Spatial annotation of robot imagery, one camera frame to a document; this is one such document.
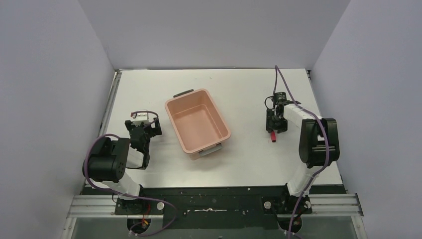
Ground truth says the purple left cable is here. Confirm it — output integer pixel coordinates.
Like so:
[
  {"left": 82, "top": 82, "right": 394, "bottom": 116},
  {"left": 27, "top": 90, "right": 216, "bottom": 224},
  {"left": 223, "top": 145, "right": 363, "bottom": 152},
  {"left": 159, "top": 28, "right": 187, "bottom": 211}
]
[{"left": 84, "top": 111, "right": 179, "bottom": 237}]

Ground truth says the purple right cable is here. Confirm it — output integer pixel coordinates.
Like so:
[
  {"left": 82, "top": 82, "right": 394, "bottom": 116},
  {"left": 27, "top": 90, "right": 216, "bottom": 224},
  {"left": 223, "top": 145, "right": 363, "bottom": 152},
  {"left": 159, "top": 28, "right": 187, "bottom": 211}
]
[{"left": 274, "top": 65, "right": 330, "bottom": 239}]

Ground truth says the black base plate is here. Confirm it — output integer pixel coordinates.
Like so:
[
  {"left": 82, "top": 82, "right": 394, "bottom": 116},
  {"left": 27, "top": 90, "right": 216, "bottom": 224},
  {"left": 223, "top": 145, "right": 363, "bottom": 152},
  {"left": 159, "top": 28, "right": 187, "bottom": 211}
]
[{"left": 81, "top": 184, "right": 347, "bottom": 232}]

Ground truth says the purple cable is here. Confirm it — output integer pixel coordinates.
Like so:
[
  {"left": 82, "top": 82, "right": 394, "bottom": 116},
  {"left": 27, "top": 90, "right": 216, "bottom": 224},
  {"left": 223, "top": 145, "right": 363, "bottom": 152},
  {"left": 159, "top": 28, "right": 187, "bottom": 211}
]
[
  {"left": 274, "top": 65, "right": 330, "bottom": 239},
  {"left": 84, "top": 111, "right": 179, "bottom": 237}
]

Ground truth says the aluminium front rail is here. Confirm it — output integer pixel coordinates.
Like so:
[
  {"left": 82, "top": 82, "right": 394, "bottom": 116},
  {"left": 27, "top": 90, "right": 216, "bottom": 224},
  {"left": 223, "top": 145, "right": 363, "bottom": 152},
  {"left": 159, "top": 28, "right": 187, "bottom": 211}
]
[{"left": 67, "top": 194, "right": 363, "bottom": 219}]

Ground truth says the aluminium left side rail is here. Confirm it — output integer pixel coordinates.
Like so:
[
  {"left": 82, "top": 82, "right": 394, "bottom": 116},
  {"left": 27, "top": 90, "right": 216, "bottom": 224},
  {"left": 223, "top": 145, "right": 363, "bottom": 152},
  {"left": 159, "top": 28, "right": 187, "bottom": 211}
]
[{"left": 99, "top": 70, "right": 122, "bottom": 136}]

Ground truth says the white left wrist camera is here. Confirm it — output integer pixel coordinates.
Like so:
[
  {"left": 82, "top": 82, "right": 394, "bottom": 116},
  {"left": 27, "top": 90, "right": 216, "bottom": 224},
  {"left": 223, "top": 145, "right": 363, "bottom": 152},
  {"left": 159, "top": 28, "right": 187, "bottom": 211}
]
[{"left": 131, "top": 111, "right": 149, "bottom": 122}]

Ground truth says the red handled screwdriver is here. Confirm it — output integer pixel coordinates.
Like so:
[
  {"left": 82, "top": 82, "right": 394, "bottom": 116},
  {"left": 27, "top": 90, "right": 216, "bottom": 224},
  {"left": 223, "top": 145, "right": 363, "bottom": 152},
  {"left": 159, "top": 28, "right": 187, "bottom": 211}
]
[{"left": 270, "top": 131, "right": 277, "bottom": 142}]

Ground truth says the pink plastic bin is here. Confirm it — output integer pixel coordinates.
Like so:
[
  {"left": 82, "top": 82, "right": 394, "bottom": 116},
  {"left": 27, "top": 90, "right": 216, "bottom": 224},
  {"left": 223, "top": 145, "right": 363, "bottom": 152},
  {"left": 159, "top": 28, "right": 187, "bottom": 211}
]
[{"left": 165, "top": 89, "right": 231, "bottom": 160}]

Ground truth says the aluminium rail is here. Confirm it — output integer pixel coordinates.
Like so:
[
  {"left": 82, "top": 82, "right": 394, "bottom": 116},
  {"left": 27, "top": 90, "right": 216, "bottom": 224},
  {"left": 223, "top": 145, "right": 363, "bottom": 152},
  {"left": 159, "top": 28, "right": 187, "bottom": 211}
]
[
  {"left": 99, "top": 70, "right": 122, "bottom": 136},
  {"left": 67, "top": 194, "right": 363, "bottom": 219}
]

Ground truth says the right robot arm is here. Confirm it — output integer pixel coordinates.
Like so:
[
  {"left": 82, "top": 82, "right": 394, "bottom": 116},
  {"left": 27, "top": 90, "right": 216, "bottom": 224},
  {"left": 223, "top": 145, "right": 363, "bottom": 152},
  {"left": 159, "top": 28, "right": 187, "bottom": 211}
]
[{"left": 266, "top": 104, "right": 340, "bottom": 197}]

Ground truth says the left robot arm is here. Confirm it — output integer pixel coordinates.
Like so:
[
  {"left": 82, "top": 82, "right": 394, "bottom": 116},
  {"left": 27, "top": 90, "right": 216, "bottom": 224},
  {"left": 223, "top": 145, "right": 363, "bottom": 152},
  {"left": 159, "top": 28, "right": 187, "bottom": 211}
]
[{"left": 82, "top": 117, "right": 162, "bottom": 214}]

